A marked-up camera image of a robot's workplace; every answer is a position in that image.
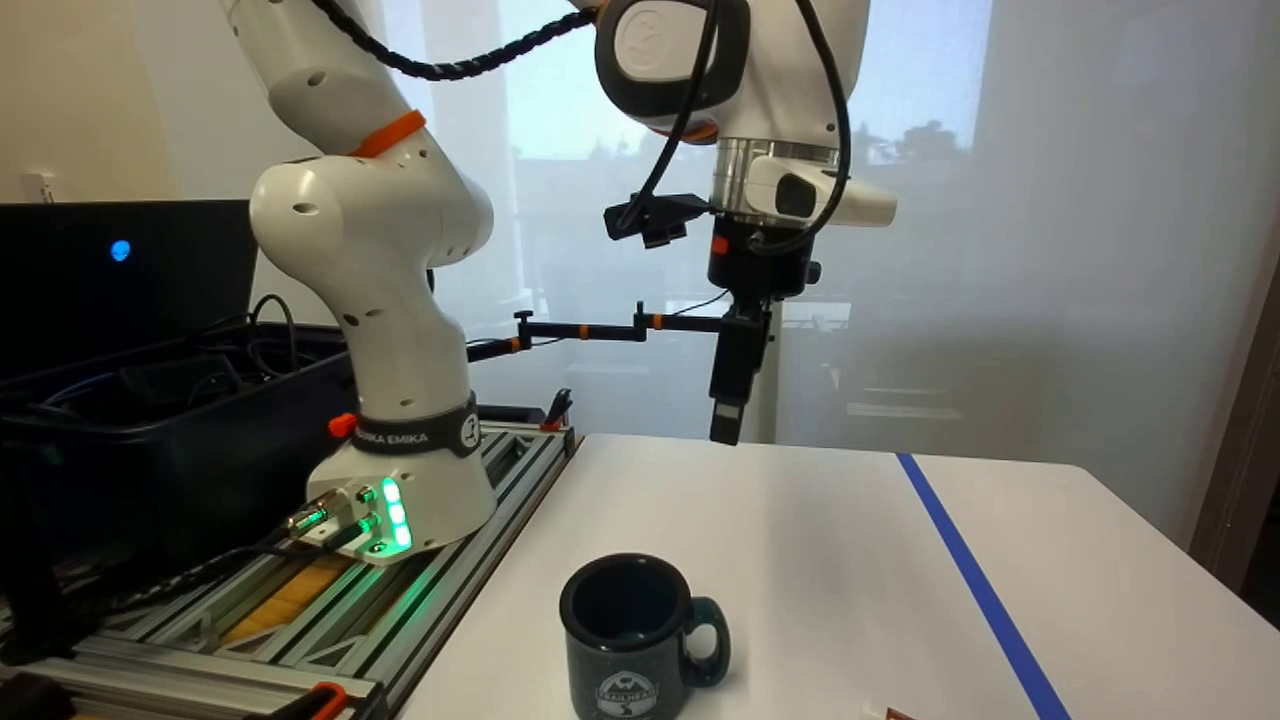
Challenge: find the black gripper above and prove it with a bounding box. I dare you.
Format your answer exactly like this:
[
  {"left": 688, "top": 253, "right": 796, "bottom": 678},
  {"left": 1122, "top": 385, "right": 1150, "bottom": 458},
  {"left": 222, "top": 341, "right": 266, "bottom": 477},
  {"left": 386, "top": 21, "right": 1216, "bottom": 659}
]
[{"left": 705, "top": 217, "right": 820, "bottom": 446}]

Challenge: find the dark teal ceramic mug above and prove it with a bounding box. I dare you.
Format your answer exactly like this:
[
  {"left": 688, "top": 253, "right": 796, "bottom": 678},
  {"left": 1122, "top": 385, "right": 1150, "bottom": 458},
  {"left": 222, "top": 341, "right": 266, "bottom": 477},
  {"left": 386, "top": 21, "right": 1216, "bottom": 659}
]
[{"left": 558, "top": 549, "right": 735, "bottom": 720}]

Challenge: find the blue tape line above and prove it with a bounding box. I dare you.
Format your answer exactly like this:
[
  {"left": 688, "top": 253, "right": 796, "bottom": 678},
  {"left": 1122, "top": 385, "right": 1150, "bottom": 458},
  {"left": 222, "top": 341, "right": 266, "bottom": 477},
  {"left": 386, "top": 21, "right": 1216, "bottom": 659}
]
[{"left": 894, "top": 446, "right": 1077, "bottom": 720}]

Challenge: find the yellow wooden strip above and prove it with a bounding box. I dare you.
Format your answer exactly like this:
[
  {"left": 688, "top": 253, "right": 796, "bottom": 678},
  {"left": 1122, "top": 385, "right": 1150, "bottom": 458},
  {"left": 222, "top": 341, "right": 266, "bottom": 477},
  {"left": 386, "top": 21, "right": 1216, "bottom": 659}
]
[{"left": 218, "top": 549, "right": 356, "bottom": 651}]

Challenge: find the black orange clamp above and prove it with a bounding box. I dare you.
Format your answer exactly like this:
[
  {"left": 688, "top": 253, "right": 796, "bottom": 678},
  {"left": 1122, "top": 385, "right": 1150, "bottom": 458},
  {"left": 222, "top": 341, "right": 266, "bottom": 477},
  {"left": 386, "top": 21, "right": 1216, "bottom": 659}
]
[{"left": 272, "top": 676, "right": 356, "bottom": 720}]

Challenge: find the black plastic storage bin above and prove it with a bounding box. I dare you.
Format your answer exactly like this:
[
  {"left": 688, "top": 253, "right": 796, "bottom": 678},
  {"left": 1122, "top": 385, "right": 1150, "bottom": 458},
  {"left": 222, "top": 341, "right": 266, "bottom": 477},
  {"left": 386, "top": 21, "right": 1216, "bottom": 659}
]
[{"left": 0, "top": 318, "right": 366, "bottom": 596}]

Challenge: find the black monitor with blue light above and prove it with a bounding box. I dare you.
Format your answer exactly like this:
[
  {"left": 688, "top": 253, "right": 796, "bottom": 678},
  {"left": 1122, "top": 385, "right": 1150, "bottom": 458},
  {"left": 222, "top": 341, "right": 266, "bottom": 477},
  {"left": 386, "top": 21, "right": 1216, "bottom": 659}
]
[{"left": 0, "top": 197, "right": 259, "bottom": 393}]

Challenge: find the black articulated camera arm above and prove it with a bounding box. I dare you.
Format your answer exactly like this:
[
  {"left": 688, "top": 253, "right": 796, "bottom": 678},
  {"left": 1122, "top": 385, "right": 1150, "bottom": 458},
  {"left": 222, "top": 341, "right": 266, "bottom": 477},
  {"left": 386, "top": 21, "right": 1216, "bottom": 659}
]
[{"left": 459, "top": 301, "right": 735, "bottom": 367}]

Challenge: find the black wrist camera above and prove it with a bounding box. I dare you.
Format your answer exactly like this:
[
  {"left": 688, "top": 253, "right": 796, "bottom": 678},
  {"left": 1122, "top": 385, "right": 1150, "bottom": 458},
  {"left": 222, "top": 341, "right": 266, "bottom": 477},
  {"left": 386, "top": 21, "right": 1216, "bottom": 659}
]
[{"left": 600, "top": 186, "right": 712, "bottom": 254}]

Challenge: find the small black orange bracket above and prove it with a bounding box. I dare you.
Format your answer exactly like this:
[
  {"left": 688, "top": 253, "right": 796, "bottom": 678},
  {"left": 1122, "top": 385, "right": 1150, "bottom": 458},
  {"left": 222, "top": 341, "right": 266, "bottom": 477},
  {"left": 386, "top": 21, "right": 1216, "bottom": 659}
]
[{"left": 537, "top": 385, "right": 581, "bottom": 437}]

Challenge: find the thin black camera cable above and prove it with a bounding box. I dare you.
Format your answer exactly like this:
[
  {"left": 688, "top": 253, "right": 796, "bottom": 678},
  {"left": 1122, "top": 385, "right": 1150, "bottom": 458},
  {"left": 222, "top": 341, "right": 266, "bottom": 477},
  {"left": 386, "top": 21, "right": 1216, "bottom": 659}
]
[{"left": 638, "top": 0, "right": 858, "bottom": 238}]

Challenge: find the aluminium rail base frame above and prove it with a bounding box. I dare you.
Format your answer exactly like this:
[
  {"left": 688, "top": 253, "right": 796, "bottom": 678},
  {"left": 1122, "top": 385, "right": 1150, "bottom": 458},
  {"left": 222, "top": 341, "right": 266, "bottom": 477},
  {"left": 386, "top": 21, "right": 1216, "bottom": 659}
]
[{"left": 26, "top": 406, "right": 585, "bottom": 720}]

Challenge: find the black braided cable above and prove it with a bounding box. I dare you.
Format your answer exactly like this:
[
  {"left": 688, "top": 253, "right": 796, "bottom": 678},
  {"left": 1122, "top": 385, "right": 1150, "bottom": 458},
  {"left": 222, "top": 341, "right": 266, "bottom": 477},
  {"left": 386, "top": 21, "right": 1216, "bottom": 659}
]
[{"left": 307, "top": 0, "right": 600, "bottom": 86}]

